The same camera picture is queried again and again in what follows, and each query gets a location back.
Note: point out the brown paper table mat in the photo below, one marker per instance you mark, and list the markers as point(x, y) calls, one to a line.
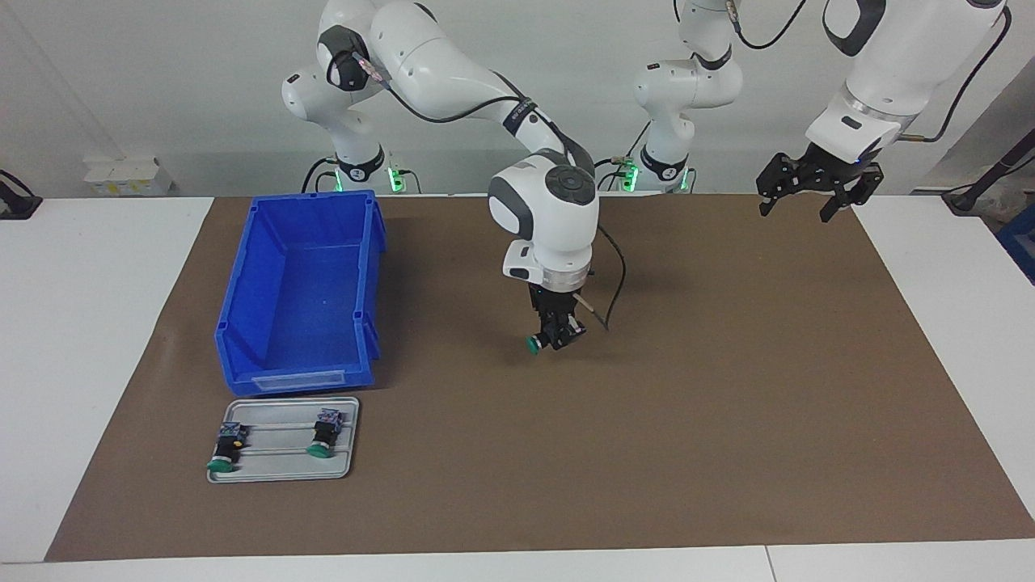
point(647, 444)

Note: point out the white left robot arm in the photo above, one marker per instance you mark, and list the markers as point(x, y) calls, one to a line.
point(906, 56)

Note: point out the silver metal tray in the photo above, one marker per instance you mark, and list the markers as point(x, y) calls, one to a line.
point(275, 467)

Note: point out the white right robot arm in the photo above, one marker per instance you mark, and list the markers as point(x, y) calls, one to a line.
point(453, 65)

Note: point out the black stand pole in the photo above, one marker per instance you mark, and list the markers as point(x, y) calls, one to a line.
point(999, 166)

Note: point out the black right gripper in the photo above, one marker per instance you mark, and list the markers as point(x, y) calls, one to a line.
point(554, 303)

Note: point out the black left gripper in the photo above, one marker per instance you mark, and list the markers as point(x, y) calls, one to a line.
point(825, 174)

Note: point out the small white box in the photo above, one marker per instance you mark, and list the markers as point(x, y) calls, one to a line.
point(125, 174)

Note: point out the black clamp mount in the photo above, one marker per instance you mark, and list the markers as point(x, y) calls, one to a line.
point(16, 206)

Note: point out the blue plastic storage bin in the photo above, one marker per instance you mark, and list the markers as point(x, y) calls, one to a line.
point(299, 307)

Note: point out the blue crate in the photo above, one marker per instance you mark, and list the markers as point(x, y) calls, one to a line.
point(1020, 242)

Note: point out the green push button switch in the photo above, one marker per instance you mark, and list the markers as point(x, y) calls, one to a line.
point(534, 345)
point(225, 449)
point(325, 436)

